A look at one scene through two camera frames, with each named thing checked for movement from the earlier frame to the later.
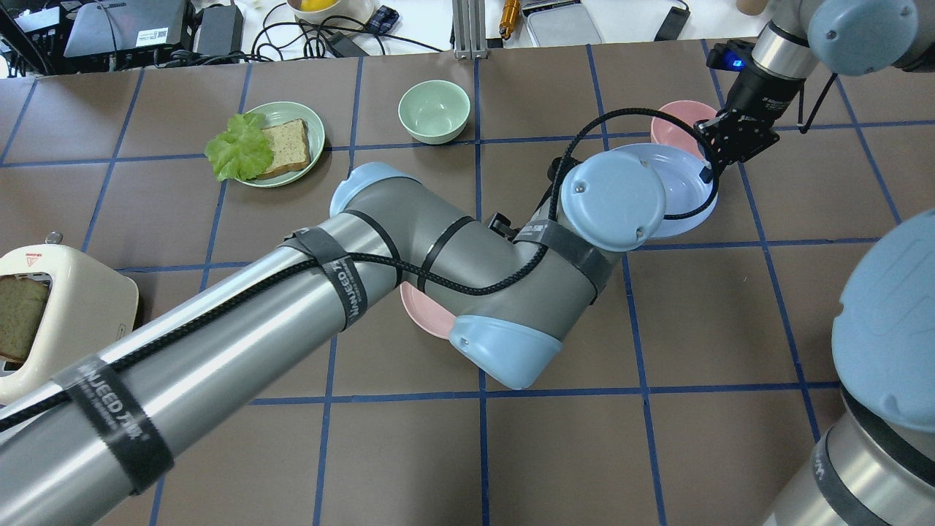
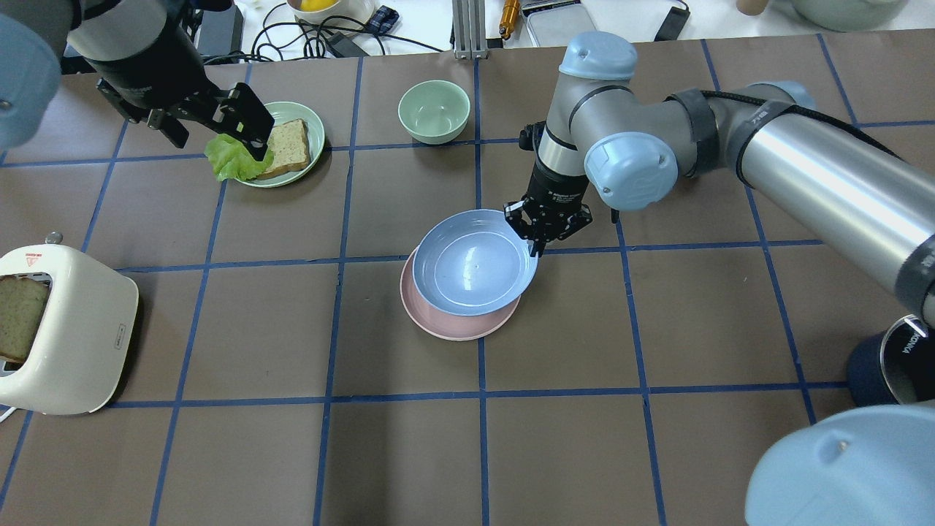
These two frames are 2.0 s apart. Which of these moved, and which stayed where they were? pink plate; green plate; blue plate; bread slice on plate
Moved: blue plate
Stayed: bread slice on plate; pink plate; green plate
